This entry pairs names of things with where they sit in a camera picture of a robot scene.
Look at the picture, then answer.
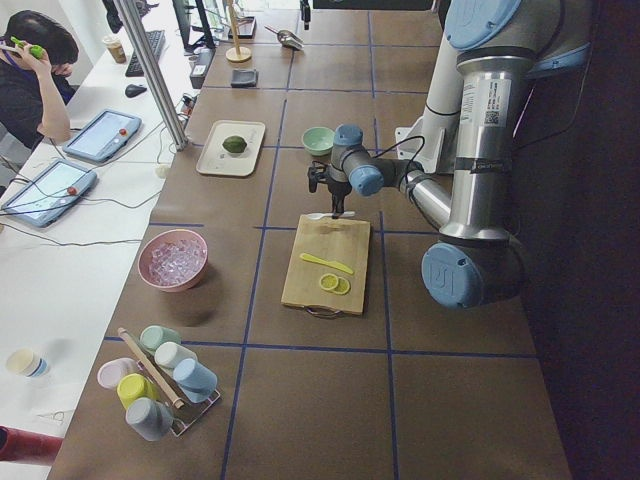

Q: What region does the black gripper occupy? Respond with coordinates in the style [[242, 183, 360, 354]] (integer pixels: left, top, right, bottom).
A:
[[307, 160, 351, 219]]

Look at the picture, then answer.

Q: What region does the white plastic spoon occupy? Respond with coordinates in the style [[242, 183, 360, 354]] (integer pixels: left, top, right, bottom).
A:
[[301, 211, 356, 221]]

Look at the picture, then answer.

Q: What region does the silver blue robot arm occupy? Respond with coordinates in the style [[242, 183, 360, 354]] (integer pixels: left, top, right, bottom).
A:
[[308, 1, 595, 308]]

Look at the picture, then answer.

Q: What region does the green bowl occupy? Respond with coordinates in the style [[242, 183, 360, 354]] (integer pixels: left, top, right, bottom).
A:
[[301, 126, 334, 156]]

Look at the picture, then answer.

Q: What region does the pink bowl with ice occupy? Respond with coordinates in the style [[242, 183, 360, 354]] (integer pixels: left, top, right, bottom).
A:
[[137, 229, 208, 292]]

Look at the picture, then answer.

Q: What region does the wooden cutting board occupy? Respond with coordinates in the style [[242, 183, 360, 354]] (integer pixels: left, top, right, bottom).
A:
[[281, 215, 371, 315]]

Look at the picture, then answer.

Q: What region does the yellow plastic knife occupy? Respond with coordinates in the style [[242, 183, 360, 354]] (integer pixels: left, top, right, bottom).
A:
[[299, 252, 354, 275]]

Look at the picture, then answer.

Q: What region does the green lime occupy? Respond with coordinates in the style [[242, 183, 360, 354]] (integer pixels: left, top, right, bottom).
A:
[[222, 135, 248, 154]]

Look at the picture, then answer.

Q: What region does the cream rabbit tray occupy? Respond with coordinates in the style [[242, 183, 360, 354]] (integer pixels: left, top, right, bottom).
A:
[[196, 120, 266, 177]]

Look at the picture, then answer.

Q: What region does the folded grey cloth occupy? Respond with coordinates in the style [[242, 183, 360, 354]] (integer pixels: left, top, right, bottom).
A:
[[230, 69, 259, 88]]

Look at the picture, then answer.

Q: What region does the metal scoop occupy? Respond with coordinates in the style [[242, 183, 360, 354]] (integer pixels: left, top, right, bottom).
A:
[[264, 25, 304, 51]]

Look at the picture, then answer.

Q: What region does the wooden mug tree stand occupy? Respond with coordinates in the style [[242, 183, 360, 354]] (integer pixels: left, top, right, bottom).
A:
[[224, 0, 252, 64]]

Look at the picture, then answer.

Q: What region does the black box with label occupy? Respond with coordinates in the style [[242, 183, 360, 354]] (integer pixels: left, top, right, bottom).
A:
[[188, 48, 215, 90]]

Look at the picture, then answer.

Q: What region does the black monitor stand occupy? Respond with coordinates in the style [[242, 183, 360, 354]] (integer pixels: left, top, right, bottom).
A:
[[172, 0, 216, 54]]

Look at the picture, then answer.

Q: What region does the white cup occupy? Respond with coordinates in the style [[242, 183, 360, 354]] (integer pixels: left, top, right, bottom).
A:
[[154, 341, 198, 376]]

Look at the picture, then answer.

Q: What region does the blue cup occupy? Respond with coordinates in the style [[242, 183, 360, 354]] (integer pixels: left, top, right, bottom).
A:
[[173, 358, 218, 403]]

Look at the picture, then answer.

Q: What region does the green cup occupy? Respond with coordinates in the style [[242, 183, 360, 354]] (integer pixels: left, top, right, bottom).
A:
[[139, 325, 182, 355]]

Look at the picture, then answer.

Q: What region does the grey computer mouse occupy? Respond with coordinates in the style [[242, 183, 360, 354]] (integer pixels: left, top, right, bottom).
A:
[[124, 84, 147, 98]]

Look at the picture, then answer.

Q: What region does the blue teach pendant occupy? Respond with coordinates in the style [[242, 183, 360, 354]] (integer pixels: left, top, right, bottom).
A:
[[2, 159, 98, 228], [62, 109, 142, 164]]

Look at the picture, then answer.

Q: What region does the black keyboard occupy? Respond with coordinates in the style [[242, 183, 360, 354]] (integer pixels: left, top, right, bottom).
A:
[[124, 29, 167, 78]]

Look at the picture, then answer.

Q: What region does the yellow cup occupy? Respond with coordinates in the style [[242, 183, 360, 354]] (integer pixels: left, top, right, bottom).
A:
[[116, 373, 160, 409]]

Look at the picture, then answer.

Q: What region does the iced coffee cup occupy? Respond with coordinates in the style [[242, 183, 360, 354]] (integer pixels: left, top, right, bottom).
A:
[[102, 34, 127, 64]]

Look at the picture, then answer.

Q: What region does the grey cup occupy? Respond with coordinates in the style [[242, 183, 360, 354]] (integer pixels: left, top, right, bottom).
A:
[[125, 397, 174, 441]]

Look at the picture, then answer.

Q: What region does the pink cup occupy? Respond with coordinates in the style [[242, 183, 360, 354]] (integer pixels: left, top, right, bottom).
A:
[[96, 357, 138, 390]]

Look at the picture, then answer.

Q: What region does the seated person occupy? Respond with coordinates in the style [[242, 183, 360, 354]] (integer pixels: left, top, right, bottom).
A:
[[1, 10, 79, 150]]

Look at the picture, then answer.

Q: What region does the red fire extinguisher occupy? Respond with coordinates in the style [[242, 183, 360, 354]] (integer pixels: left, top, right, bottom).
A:
[[1, 426, 63, 466]]

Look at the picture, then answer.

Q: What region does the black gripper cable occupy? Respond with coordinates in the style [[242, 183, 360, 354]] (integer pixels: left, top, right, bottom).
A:
[[371, 115, 427, 176]]

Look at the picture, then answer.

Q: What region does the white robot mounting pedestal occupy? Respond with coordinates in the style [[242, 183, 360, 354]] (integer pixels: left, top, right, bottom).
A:
[[395, 36, 463, 174]]

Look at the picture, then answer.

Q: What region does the aluminium frame post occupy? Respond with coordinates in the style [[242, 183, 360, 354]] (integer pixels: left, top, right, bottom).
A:
[[114, 0, 188, 151]]

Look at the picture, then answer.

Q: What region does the wire cup rack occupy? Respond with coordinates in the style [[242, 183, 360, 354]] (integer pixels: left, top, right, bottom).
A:
[[118, 327, 221, 439]]

